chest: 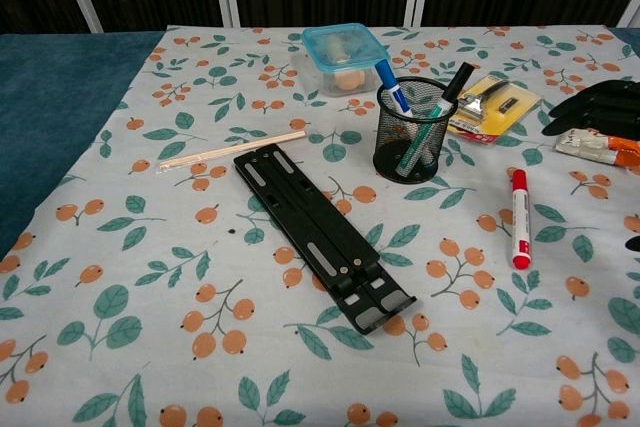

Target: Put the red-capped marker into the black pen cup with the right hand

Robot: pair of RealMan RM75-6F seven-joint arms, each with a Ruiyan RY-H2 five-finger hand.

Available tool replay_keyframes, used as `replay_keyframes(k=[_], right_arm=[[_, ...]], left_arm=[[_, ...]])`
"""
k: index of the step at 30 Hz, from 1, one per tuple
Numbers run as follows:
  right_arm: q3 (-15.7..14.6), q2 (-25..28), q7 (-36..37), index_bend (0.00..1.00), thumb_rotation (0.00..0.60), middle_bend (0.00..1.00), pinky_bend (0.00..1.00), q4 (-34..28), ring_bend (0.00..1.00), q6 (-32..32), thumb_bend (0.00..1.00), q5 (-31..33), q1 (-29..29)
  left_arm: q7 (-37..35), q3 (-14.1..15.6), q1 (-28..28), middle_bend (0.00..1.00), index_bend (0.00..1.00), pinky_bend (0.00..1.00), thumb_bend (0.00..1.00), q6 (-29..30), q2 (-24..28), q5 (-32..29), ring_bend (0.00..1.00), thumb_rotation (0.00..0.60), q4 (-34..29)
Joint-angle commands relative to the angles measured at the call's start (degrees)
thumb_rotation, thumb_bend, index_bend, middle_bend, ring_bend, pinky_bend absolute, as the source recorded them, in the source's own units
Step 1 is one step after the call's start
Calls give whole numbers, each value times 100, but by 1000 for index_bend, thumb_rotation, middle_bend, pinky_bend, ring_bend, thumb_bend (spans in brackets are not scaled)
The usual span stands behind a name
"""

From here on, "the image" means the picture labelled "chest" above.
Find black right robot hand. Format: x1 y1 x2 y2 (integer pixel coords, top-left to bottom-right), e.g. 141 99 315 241
541 78 640 140

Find red whiteboard marker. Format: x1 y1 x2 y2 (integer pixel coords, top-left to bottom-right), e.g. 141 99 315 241
510 168 532 270

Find green marker with black cap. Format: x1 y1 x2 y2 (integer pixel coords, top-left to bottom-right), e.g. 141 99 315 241
395 61 476 174

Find black mesh pen cup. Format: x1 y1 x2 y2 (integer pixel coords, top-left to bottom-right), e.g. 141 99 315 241
372 76 459 185

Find blue whiteboard marker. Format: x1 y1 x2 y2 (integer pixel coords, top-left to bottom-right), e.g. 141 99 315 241
374 59 414 117

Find silver and orange foil packet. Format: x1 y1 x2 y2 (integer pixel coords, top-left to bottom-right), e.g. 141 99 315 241
554 127 640 169

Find yellow blister pack with razor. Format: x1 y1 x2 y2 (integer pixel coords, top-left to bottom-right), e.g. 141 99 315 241
446 74 543 147

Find clear container with blue lid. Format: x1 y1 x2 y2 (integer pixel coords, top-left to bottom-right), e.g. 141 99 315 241
292 22 392 99

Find black folding laptop stand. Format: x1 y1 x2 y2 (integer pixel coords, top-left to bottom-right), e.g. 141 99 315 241
233 143 418 336

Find floral print tablecloth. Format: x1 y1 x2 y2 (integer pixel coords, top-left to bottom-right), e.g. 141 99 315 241
0 24 640 427

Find wrapped wooden chopsticks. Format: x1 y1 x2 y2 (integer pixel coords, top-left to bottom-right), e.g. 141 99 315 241
157 130 307 171

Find teal blue cloth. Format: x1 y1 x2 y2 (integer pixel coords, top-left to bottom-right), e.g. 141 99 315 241
0 30 168 261

